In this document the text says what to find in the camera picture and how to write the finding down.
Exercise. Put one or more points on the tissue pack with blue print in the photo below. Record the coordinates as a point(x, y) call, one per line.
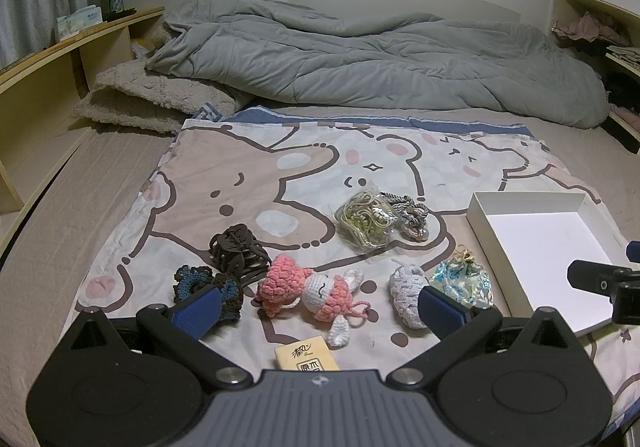
point(79, 22)

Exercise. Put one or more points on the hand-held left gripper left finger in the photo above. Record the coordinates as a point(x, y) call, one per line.
point(197, 313)

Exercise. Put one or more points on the brown hair claw clip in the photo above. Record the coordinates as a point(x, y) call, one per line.
point(240, 254)

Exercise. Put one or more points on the beige fluffy blanket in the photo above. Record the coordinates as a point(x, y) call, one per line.
point(145, 102)

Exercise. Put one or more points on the wooden bedside shelf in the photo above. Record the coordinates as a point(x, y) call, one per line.
point(45, 77)

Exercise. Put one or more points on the grey comforter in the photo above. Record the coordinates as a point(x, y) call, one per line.
point(380, 54)

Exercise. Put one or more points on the wooden shelf with clothes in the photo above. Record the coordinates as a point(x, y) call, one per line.
point(600, 32)

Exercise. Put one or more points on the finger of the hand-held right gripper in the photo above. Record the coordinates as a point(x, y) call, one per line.
point(592, 275)
point(634, 249)

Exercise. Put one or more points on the printed bear blanket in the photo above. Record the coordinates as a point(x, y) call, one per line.
point(310, 177)

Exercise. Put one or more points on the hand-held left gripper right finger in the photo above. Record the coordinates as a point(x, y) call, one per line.
point(441, 313)

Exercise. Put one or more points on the pink crumpled clothes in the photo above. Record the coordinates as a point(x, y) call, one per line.
point(587, 27)

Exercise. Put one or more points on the light blue floral pouch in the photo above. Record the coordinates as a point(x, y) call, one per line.
point(462, 279)

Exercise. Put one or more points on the blue brown crochet scrunchie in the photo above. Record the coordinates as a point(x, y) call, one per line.
point(205, 284)

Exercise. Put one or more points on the pink crochet bunny doll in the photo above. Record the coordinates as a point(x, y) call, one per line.
point(312, 294)

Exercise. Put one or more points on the beige tissue packet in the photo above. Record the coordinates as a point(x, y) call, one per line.
point(306, 358)

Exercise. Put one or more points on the grey curtain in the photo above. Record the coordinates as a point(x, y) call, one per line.
point(40, 2)

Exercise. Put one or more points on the white cardboard box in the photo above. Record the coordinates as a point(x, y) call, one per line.
point(542, 252)

